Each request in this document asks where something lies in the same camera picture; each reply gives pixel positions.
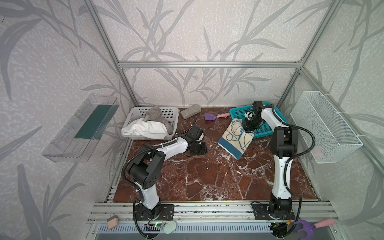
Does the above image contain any teal plastic basket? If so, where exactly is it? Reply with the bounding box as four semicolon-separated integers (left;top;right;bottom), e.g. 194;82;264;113
230;105;288;139

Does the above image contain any blue beige Doraemon towel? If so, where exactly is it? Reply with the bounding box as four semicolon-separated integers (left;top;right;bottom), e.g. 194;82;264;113
218;119;255;160

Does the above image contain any white towel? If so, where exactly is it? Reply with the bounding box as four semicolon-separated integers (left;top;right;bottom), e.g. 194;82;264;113
121;118;169;140

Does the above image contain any white perforated plastic basket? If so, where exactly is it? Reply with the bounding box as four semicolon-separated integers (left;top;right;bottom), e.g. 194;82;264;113
121;107;179;141

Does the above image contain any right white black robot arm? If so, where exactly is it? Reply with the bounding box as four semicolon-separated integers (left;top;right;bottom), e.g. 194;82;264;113
243;101;316;215

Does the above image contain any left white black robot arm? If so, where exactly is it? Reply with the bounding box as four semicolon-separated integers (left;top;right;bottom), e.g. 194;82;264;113
121;126;207;211

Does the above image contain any purple pink toy spatula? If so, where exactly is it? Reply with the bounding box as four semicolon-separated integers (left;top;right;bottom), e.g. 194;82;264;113
204;113;230;121

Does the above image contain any grey sponge block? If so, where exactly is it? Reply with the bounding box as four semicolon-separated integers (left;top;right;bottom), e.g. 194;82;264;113
181;105;201;120

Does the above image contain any grey towel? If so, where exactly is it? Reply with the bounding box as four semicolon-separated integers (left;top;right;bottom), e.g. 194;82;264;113
144;107;174;135

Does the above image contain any pale green oval disc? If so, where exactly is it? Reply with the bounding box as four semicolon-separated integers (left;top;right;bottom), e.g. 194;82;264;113
163;221;177;235

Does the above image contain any small green circuit board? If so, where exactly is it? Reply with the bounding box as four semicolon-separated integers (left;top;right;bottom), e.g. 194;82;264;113
145;222;167;231

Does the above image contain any brown square block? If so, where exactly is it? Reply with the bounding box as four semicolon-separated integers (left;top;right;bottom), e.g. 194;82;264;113
107;216;119;230

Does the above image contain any purple pink toy fork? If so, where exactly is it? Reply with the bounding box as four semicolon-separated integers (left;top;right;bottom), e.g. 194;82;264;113
294;218;336;240

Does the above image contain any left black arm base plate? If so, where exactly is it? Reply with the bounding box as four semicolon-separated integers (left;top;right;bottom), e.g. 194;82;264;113
133;203;175;221

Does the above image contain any white wire mesh basket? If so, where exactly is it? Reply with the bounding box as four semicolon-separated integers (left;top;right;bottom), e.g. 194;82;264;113
291;91;363;164

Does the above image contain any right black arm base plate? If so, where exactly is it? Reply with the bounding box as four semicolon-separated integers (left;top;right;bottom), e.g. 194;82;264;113
251;201;295;222

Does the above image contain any clear acrylic wall shelf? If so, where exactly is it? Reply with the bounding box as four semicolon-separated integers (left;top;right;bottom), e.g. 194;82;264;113
42;94;120;163

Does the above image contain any aluminium front rail frame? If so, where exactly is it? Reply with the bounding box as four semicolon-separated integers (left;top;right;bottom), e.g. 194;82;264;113
81;201;349;240

